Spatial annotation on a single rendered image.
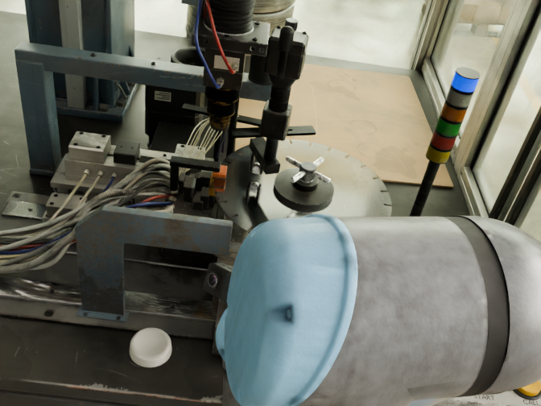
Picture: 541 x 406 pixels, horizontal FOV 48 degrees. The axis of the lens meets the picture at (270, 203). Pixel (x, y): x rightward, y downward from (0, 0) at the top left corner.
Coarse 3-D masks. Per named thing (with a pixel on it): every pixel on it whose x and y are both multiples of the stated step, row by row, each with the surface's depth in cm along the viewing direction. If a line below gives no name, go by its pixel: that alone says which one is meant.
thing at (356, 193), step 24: (288, 144) 123; (312, 144) 124; (240, 168) 114; (336, 168) 118; (360, 168) 119; (216, 192) 108; (240, 192) 109; (264, 192) 109; (336, 192) 112; (360, 192) 113; (384, 192) 114; (240, 216) 103; (264, 216) 104; (288, 216) 105; (336, 216) 107; (360, 216) 108; (384, 216) 109
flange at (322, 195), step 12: (288, 168) 115; (276, 180) 111; (288, 180) 111; (276, 192) 109; (288, 192) 109; (300, 192) 109; (312, 192) 109; (324, 192) 110; (300, 204) 107; (312, 204) 107; (324, 204) 108
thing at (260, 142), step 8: (256, 144) 107; (264, 144) 107; (272, 144) 101; (256, 152) 106; (264, 152) 103; (272, 152) 102; (264, 160) 104; (272, 160) 104; (264, 168) 104; (272, 168) 104
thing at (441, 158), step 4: (428, 148) 122; (432, 148) 120; (428, 152) 121; (432, 152) 120; (436, 152) 120; (440, 152) 119; (444, 152) 119; (448, 152) 120; (428, 156) 122; (432, 156) 121; (436, 156) 120; (440, 156) 120; (444, 156) 120; (448, 156) 121; (432, 160) 121; (436, 160) 121; (440, 160) 121; (444, 160) 121
